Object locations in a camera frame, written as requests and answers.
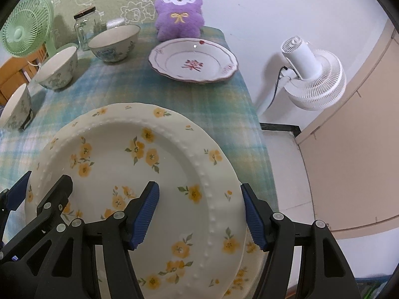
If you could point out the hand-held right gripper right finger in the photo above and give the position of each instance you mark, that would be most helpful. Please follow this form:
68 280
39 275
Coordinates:
254 221

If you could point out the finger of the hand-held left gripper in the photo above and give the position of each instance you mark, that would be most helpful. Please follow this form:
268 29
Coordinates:
17 193
54 193

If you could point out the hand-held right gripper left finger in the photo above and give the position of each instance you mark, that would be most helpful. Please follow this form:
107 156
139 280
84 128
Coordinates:
145 218

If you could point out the yellow floral ceramic plate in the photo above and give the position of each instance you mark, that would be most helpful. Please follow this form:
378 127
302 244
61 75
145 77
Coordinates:
124 168
246 274

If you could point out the blue floral ceramic bowl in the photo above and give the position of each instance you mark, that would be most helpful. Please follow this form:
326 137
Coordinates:
59 68
17 109

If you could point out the large grey bowl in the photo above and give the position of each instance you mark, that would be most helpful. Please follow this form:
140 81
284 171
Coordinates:
112 43

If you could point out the pink floral scalloped plate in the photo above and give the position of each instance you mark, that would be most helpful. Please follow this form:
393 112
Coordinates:
193 53

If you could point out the wooden chair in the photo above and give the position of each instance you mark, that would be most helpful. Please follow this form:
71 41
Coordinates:
12 78

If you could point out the blue plaid tablecloth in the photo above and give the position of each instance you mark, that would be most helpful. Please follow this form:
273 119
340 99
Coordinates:
202 106

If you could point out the beige door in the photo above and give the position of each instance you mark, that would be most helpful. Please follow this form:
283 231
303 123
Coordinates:
358 146

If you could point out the white standing fan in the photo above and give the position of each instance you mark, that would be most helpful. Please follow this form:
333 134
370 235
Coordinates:
318 81

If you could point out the green desk fan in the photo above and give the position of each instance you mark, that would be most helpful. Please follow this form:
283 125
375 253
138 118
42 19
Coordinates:
21 31

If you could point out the glass jar with dark lid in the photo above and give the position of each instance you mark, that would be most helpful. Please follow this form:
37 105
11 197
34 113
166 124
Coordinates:
84 31

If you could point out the cotton swab container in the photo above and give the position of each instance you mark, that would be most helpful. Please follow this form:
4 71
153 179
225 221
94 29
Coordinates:
114 23

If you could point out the purple plush bunny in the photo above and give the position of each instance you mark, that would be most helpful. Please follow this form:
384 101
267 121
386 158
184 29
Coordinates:
179 21

